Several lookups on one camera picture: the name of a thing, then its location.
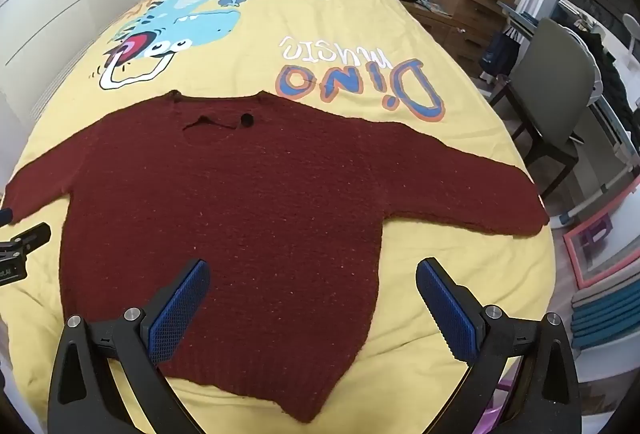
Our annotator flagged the dark blue bag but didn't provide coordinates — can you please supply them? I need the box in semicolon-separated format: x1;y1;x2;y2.
477;27;524;88

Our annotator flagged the dark jacket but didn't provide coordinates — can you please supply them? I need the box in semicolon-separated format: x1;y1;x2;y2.
575;17;637;141

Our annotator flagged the pink picture frame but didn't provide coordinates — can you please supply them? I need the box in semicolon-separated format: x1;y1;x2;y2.
562;191;640;291

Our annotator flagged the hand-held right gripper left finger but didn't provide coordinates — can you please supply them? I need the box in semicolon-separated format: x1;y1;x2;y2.
47;258;211;434

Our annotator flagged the purple plastic stool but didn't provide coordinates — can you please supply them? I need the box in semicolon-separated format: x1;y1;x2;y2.
492;376;522;434

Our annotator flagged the yellow dinosaur printed blanket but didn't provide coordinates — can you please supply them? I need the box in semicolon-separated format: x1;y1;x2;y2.
0;0;566;434

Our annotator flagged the dark red knitted sweater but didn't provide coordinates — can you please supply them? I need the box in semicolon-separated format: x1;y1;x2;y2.
2;89;551;422

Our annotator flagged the stack of teal mats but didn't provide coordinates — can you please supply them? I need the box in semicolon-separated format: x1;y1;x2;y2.
570;277;640;356

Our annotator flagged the grey chair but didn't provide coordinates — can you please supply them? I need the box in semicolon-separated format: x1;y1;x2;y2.
490;17;599;198

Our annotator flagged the wooden drawer cabinet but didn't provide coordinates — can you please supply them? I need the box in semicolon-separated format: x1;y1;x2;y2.
400;0;518;76

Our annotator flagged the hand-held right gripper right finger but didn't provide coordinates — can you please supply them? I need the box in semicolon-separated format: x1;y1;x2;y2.
415;257;583;434

